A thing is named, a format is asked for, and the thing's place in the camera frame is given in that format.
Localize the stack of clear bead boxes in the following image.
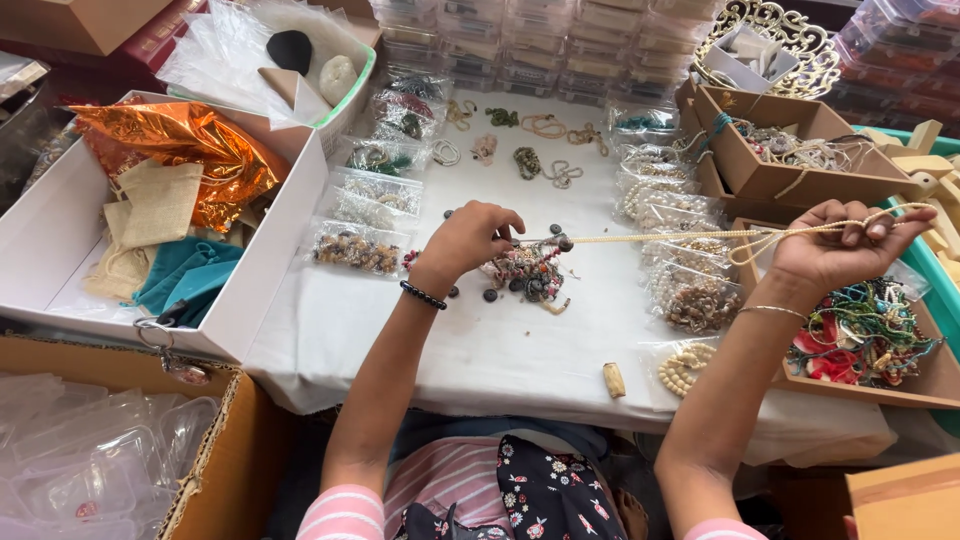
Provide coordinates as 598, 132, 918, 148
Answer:
823, 0, 960, 132

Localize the white rough stone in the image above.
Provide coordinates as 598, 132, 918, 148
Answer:
318, 54, 360, 108

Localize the white basket of plastic bags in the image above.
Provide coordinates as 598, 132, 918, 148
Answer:
156, 0, 381, 157

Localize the pink striped shirt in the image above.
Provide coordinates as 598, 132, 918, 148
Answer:
296, 437, 770, 540

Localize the person's right hand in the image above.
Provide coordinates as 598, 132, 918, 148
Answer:
771, 198, 939, 300

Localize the teal tray of wooden pieces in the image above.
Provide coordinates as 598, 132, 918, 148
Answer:
853, 118, 960, 440

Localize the thin silver bangle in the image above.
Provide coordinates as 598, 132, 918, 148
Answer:
738, 304, 810, 324

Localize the small white open box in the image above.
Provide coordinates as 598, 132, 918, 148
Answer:
702, 22, 802, 95

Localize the gold ornate tray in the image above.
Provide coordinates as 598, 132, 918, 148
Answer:
691, 0, 843, 101

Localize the brown tray of pale bracelets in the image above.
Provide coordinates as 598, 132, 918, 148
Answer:
675, 78, 922, 220

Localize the cardboard carton of plastic containers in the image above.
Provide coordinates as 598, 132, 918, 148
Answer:
0, 333, 260, 540

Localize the white tablecloth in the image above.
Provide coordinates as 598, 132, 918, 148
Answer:
241, 88, 897, 470

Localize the heap of mixed bead bracelets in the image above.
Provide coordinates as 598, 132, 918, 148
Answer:
478, 236, 580, 317

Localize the bagged cream bead bracelet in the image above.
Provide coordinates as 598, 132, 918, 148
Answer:
642, 337, 723, 412

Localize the beige burlap pouch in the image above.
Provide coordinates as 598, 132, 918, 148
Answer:
82, 157, 205, 303

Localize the brown tray of colourful necklaces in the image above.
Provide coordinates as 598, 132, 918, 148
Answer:
729, 216, 960, 411

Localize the large white cardboard box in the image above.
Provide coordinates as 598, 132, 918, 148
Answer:
0, 90, 332, 366

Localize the beige bead bracelet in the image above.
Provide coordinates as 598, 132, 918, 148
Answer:
445, 99, 478, 133

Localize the plain cardboard box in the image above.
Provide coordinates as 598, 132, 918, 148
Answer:
846, 452, 960, 540

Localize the red patterned box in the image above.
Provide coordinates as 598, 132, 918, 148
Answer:
118, 0, 211, 70

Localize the stack of clear plastic boxes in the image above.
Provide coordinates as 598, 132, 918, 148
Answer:
369, 0, 723, 108

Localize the olive speckled bead bracelet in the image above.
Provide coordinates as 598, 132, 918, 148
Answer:
513, 146, 543, 182

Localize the black floral fabric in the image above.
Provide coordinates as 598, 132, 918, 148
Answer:
393, 433, 630, 540

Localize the silver foil bag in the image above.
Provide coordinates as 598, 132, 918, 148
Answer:
0, 54, 51, 105

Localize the long cream bead strand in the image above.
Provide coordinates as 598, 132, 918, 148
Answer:
516, 201, 939, 267

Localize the teal fabric pouch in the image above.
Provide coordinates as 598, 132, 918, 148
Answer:
132, 237, 246, 330

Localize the pink bead bracelet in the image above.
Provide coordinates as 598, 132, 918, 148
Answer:
470, 132, 499, 168

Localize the black bead wrist bracelet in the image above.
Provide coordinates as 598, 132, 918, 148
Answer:
399, 279, 449, 312

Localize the grey white bead bracelet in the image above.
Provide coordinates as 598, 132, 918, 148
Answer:
540, 159, 585, 191

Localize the row of clear bead bags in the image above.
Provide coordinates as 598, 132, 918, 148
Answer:
309, 72, 456, 279
606, 99, 745, 337

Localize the person's left hand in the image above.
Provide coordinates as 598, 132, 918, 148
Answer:
411, 200, 528, 296

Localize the tan bead bracelet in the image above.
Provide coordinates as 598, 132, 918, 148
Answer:
565, 123, 611, 158

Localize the metal keyring with pendant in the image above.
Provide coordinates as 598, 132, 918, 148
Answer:
132, 315, 213, 388

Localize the black stone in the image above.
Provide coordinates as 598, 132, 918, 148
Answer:
265, 30, 314, 77

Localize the peach bead bracelet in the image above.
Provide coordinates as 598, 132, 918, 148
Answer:
520, 113, 569, 141

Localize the orange foil bag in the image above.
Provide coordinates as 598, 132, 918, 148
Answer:
69, 96, 292, 234

